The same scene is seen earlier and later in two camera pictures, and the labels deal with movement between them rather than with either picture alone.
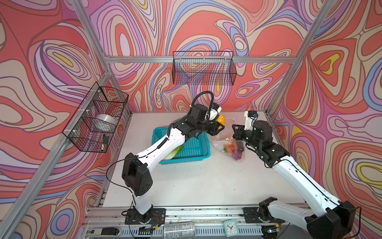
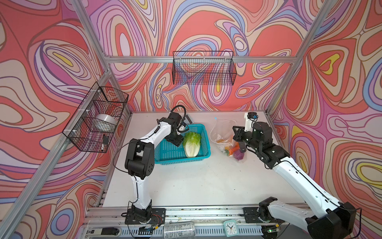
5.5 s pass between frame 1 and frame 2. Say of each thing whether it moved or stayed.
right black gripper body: stayed
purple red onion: stayed
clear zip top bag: stayed
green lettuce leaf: moved
